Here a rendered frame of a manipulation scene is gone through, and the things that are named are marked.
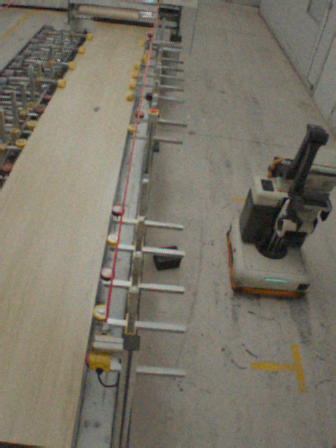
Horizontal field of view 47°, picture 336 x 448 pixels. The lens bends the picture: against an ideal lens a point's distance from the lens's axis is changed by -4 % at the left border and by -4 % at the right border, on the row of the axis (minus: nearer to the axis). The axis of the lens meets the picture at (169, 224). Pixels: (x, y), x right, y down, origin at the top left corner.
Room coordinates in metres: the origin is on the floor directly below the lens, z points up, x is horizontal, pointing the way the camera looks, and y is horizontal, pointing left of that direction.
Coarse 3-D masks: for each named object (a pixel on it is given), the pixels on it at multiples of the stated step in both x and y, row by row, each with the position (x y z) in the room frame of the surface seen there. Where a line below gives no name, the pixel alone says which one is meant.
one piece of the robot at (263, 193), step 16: (288, 160) 2.58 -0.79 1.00; (256, 176) 2.57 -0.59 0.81; (256, 192) 2.39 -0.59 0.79; (272, 192) 2.40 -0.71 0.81; (256, 208) 2.36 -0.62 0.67; (272, 208) 2.38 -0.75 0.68; (240, 224) 2.50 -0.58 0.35; (256, 224) 2.36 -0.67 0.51; (272, 224) 2.36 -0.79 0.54; (256, 240) 2.37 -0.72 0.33; (272, 240) 2.32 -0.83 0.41; (288, 240) 2.39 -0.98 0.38; (304, 240) 2.41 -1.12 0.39
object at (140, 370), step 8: (112, 368) 0.82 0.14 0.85; (136, 368) 0.84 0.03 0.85; (144, 368) 0.84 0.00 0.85; (152, 368) 0.85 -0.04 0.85; (160, 368) 0.86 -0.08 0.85; (168, 368) 0.87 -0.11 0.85; (160, 376) 0.83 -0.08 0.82; (168, 376) 0.84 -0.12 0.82; (176, 376) 0.84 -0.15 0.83; (184, 376) 0.84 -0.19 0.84
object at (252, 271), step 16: (240, 240) 2.39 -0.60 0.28; (240, 256) 2.21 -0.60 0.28; (256, 256) 2.24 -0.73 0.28; (272, 256) 2.28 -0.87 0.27; (288, 256) 2.30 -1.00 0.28; (304, 256) 2.35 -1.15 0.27; (240, 272) 2.06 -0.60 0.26; (256, 272) 2.07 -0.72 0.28; (272, 272) 2.10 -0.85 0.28; (288, 272) 2.13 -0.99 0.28; (304, 272) 2.16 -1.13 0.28; (240, 288) 2.03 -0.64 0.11; (256, 288) 2.05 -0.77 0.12; (272, 288) 2.05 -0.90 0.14; (288, 288) 2.06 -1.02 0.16; (304, 288) 2.08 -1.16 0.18
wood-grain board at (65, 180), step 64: (128, 64) 4.13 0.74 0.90; (64, 128) 2.63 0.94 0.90; (0, 192) 1.78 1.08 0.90; (64, 192) 1.88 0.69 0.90; (0, 256) 1.28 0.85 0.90; (64, 256) 1.37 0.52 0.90; (0, 320) 0.91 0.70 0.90; (64, 320) 0.98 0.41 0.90; (0, 384) 0.61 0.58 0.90; (64, 384) 0.67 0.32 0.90
